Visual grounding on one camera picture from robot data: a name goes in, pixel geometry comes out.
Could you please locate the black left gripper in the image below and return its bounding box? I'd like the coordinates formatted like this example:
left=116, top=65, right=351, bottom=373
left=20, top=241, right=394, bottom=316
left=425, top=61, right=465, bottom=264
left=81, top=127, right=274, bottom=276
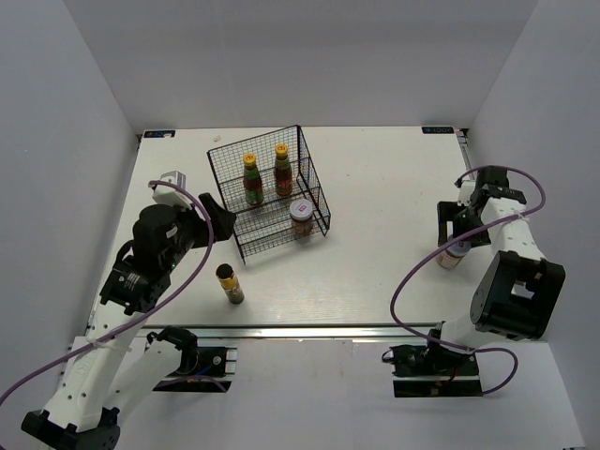
left=162, top=192, right=235, bottom=270

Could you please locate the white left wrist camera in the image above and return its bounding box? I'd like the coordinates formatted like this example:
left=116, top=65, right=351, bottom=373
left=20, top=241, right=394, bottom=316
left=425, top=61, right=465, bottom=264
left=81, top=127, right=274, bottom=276
left=152, top=171, right=192, bottom=210

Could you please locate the aluminium front rail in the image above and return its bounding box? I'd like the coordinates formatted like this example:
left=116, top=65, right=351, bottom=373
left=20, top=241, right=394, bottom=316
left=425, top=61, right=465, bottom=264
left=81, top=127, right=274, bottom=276
left=130, top=322, right=444, bottom=339

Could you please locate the blue label sticker left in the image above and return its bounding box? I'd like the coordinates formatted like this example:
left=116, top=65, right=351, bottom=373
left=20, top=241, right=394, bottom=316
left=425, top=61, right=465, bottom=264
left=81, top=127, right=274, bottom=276
left=142, top=129, right=175, bottom=139

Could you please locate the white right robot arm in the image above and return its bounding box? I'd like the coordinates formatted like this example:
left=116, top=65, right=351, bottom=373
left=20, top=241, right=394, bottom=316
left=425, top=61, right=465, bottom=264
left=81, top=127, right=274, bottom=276
left=423, top=166, right=565, bottom=374

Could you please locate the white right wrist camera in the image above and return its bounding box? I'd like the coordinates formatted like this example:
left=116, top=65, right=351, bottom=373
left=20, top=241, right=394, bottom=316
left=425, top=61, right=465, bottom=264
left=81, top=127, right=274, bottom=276
left=455, top=179, right=475, bottom=207

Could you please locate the orange jar white lid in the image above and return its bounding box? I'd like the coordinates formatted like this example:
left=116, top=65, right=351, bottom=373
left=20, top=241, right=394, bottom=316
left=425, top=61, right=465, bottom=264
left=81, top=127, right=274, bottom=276
left=289, top=199, right=313, bottom=237

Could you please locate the red chili sauce bottle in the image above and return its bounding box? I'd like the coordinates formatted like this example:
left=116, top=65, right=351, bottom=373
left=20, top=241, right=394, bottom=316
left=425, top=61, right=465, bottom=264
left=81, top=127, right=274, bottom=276
left=274, top=143, right=293, bottom=197

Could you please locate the blue label sticker right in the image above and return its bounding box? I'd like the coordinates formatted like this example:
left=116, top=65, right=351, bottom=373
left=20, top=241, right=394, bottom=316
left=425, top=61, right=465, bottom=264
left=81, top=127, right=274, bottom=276
left=421, top=126, right=455, bottom=135

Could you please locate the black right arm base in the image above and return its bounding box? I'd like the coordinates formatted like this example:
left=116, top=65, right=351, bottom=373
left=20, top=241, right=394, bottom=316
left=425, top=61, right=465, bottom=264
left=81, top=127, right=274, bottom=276
left=382, top=344, right=483, bottom=398

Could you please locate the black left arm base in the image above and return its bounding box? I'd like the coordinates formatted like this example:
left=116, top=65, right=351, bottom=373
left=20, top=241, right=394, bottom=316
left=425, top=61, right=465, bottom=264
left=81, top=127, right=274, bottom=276
left=144, top=326, right=238, bottom=393

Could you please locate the green label sauce bottle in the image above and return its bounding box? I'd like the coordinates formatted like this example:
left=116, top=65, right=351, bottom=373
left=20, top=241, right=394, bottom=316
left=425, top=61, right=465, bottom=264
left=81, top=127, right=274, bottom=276
left=243, top=153, right=263, bottom=206

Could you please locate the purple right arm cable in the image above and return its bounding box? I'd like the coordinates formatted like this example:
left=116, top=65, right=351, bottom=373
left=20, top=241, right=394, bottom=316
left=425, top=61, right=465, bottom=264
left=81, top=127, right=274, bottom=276
left=389, top=165, right=548, bottom=396

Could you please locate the black wire tiered rack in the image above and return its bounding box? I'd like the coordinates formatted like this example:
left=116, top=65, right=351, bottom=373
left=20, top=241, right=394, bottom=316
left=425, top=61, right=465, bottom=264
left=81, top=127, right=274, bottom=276
left=207, top=125, right=331, bottom=260

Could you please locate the black cap pepper shaker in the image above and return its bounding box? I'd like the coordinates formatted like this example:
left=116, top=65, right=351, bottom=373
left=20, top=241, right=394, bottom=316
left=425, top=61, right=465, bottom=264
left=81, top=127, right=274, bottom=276
left=216, top=263, right=245, bottom=305

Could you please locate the blue label sticker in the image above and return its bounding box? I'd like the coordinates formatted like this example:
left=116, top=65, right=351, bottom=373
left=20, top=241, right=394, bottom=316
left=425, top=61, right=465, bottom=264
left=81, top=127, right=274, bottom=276
left=142, top=129, right=175, bottom=139
left=421, top=126, right=455, bottom=135

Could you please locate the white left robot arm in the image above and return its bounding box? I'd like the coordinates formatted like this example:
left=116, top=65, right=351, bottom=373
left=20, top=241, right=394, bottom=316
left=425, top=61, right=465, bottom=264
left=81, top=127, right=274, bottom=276
left=21, top=191, right=236, bottom=449

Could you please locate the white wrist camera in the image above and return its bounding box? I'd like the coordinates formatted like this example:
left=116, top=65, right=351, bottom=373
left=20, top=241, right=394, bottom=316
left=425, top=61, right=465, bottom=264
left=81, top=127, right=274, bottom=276
left=152, top=171, right=192, bottom=210
left=455, top=179, right=475, bottom=207

